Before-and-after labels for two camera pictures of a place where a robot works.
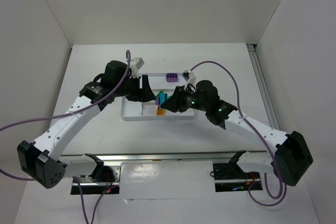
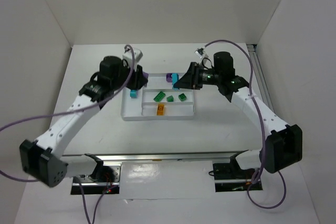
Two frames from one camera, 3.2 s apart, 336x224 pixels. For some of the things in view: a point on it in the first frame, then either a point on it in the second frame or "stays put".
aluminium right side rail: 263,87 stays put
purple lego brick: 171,77 stays put
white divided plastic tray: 163,86 stays put
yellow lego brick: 160,112 stays put
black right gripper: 180,99 -> 197,76
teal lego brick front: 163,97 -> 175,78
